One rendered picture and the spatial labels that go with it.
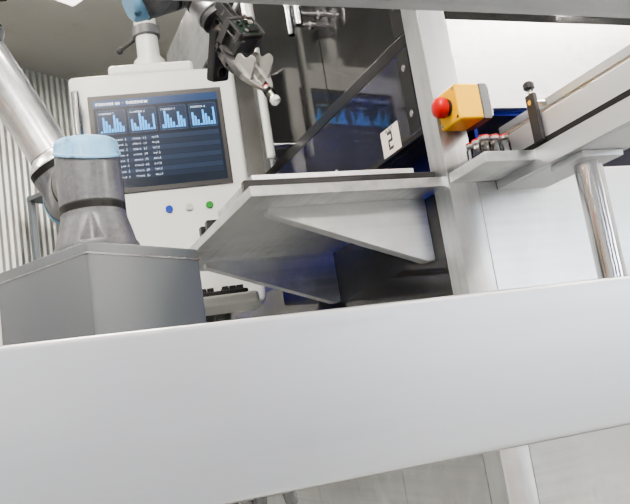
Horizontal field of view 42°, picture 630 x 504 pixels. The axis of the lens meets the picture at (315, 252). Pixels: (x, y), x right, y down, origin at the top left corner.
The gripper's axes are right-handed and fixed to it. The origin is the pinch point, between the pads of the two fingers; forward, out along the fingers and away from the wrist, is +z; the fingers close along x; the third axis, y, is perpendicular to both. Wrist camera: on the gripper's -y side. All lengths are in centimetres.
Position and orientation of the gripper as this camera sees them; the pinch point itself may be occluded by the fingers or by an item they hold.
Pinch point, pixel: (262, 87)
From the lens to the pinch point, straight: 178.0
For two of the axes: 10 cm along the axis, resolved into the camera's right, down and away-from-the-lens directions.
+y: 4.3, -6.2, -6.5
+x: 7.0, -2.3, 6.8
